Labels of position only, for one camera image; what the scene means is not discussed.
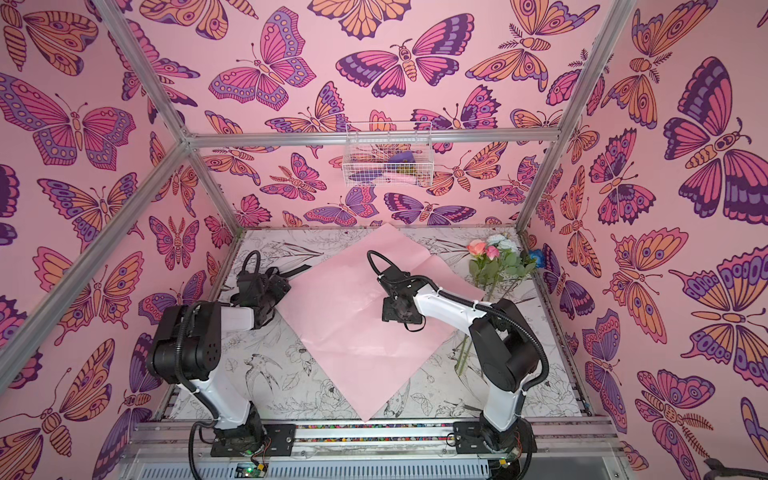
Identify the pink fake rose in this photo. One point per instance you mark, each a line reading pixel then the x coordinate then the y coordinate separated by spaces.
pixel 484 266

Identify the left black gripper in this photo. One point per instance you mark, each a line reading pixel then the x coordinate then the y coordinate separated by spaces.
pixel 280 293

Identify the blue fake flower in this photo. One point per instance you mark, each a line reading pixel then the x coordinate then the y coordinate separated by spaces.
pixel 535 259

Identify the pink purple wrapping paper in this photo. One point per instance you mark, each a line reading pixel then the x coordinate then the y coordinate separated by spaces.
pixel 335 308

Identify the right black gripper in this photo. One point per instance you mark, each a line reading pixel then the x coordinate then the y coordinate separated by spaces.
pixel 400 310

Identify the white wire basket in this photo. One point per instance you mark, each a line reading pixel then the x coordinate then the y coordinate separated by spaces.
pixel 389 153

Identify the black ribbon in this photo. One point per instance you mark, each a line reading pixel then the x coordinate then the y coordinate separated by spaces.
pixel 296 271

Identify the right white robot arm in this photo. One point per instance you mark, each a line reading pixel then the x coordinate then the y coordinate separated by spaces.
pixel 511 357

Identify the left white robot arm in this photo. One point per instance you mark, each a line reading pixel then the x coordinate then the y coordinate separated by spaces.
pixel 187 350

